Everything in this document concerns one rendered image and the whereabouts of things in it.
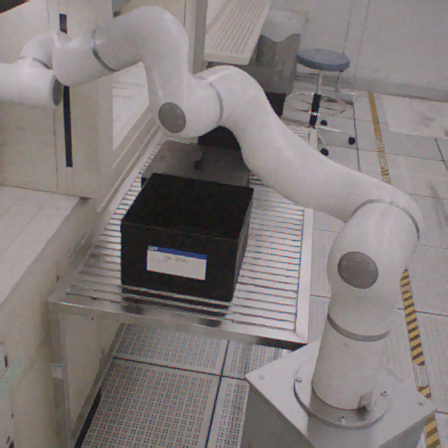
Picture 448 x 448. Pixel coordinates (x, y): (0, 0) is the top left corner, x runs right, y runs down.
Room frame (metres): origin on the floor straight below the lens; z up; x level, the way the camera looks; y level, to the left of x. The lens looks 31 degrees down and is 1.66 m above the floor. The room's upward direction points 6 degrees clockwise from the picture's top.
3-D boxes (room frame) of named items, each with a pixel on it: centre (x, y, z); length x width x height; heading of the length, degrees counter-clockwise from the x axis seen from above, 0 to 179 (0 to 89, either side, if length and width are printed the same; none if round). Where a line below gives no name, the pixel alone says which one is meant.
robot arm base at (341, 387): (0.91, -0.26, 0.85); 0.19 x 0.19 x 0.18
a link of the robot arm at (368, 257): (0.88, -0.25, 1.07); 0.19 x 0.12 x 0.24; 154
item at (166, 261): (1.31, 0.09, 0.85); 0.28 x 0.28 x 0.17; 83
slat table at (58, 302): (1.72, 0.03, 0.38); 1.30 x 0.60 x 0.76; 175
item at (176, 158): (1.69, 0.10, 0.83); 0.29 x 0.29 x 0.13; 83
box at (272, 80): (2.13, -0.02, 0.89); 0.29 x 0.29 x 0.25; 88
